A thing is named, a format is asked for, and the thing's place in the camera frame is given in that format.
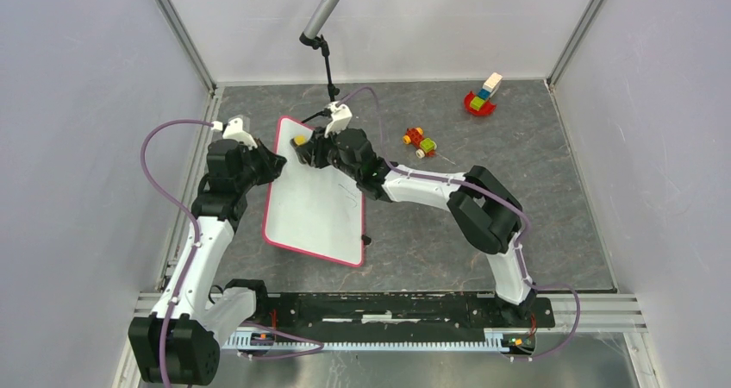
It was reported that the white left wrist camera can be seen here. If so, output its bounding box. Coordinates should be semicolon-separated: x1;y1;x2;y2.
211;115;259;149

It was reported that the red toy brick car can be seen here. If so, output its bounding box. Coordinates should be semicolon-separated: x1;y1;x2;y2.
402;127;437;159

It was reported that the black tripod microphone stand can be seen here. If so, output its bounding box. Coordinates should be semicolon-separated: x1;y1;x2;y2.
299;34;341;103

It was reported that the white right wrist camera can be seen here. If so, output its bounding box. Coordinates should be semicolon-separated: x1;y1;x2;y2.
324;102;353;138

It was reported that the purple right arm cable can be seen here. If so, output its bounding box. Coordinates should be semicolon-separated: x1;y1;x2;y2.
336;85;583;364

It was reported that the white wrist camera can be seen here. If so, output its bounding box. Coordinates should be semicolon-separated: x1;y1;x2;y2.
324;102;353;138
211;115;259;149

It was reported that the red toy brick boat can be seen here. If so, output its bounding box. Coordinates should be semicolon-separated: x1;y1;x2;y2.
463;72;503;116

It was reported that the pink framed whiteboard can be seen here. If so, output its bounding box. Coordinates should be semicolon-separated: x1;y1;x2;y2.
262;116;366;267

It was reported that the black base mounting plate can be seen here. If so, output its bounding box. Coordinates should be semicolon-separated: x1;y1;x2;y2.
252;291;556;343

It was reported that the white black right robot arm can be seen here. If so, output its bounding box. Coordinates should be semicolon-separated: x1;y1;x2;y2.
291;128;536;326

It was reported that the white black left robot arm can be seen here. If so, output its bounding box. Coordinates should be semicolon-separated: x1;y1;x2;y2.
128;140;287;387

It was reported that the grey microphone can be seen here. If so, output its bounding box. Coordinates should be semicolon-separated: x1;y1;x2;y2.
300;0;340;46

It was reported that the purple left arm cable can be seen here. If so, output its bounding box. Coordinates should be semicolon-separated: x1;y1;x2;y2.
140;119;225;388

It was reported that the yellow bone shaped eraser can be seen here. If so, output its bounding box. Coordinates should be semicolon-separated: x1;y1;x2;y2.
291;135;308;147

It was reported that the white slotted cable duct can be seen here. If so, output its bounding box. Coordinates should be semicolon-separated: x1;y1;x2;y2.
222;327;535;355

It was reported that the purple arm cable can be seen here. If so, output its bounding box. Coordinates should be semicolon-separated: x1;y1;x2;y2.
336;85;583;364
140;119;225;388

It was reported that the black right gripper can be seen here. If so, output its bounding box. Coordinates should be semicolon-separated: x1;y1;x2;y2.
298;123;360;182

